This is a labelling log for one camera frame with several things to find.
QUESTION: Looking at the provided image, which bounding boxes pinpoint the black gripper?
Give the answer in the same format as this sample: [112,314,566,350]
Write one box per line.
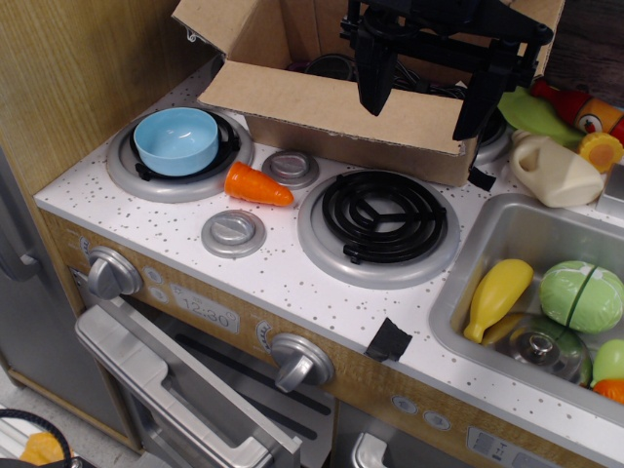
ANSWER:
[341,1,554,140]

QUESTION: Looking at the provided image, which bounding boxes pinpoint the light blue plastic bowl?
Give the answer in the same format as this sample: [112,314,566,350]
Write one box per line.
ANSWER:
[134,107,219,176]

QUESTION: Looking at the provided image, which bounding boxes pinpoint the rear right stove burner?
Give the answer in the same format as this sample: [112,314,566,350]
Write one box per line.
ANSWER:
[473,109,513,167]

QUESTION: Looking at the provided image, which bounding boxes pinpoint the green toy lettuce leaf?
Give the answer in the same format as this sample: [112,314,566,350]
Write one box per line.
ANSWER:
[498,88,585,150]

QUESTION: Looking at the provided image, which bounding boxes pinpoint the black tape piece rear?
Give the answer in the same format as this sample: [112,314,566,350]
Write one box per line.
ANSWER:
[468,167,496,192]

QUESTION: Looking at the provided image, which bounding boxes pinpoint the black tape piece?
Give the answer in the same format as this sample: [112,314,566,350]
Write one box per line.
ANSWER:
[365,318,412,362]
[468,167,496,192]

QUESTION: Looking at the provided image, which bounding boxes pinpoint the open cardboard box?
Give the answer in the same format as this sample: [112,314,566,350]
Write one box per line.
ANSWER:
[171,0,566,188]

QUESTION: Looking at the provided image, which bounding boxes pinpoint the red toy ketchup bottle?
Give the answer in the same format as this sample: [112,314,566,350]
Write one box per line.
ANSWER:
[530,78,623,141]

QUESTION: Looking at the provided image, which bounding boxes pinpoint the cream toy milk jug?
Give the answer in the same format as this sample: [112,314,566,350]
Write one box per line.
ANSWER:
[509,130,605,208]

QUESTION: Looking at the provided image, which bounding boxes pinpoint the rear silver stove cap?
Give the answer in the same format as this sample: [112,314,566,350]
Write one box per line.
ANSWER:
[261,150,320,189]

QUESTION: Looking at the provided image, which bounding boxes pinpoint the silver stove cap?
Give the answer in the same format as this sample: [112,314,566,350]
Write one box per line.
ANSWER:
[261,150,320,189]
[201,210,267,258]

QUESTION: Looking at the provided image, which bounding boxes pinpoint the front black coil burner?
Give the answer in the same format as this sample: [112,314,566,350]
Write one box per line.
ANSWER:
[297,170,460,290]

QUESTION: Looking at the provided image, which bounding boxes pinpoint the silver toy sink basin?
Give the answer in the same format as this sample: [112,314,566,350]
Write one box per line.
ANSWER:
[429,194,623,416]

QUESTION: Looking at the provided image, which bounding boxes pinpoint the yellow toy corn piece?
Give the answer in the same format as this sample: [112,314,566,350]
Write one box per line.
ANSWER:
[578,133,623,174]

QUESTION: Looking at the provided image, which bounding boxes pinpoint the rear left coil burner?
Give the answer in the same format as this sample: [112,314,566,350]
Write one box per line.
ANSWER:
[106,110,254,204]

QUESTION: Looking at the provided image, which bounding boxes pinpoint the orange toy carrot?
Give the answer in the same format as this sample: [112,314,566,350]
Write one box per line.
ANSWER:
[224,162,293,207]

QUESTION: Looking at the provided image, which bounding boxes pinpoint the yellow toy squash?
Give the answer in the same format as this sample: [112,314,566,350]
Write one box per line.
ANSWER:
[463,258,533,343]

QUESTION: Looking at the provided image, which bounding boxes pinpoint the front silver stove cap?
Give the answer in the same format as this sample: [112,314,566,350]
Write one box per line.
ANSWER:
[201,210,267,258]

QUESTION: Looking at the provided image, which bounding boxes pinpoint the black tape piece front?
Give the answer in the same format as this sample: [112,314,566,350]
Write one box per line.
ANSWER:
[365,318,412,362]

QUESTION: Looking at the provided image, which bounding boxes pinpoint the green toy cabbage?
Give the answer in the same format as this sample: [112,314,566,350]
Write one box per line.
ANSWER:
[539,260,623,334]

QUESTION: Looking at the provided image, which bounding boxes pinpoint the silver pot lid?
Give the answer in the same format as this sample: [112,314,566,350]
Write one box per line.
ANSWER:
[482,313,593,388]

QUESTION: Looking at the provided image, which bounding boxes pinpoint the right silver oven knob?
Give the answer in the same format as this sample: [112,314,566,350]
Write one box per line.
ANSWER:
[271,332,334,393]

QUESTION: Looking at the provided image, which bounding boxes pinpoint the silver oven knob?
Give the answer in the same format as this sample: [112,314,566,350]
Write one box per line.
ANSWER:
[271,332,334,393]
[88,246,143,300]

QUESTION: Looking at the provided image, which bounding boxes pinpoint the oven clock display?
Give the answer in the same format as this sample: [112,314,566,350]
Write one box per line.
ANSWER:
[170,284,241,334]

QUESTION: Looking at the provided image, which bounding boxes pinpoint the light green toy pear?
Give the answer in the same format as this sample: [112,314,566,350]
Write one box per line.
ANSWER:
[590,339,623,387]

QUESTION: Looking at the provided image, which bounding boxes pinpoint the orange toy fruit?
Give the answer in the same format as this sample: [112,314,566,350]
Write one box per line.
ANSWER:
[593,378,624,405]

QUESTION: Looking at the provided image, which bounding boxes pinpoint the left silver oven knob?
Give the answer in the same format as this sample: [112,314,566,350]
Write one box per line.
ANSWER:
[88,246,143,300]

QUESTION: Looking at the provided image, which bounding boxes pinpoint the silver oven door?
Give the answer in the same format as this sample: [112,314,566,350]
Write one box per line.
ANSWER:
[76,298,335,467]

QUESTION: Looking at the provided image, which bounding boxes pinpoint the grey toy refrigerator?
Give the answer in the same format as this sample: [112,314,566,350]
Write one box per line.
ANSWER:
[1,156,130,438]

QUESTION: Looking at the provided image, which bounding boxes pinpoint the orange object bottom left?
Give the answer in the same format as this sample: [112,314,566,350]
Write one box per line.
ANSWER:
[19,432,73,466]

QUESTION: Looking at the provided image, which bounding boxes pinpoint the black cables in box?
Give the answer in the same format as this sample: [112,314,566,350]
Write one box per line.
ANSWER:
[286,53,473,98]

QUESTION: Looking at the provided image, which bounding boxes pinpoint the silver dishwasher handle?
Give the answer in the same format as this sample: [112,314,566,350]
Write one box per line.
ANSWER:
[350,432,389,468]

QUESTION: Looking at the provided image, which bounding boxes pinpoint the black cord bottom left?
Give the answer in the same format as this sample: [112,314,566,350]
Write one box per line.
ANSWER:
[0,409,83,468]

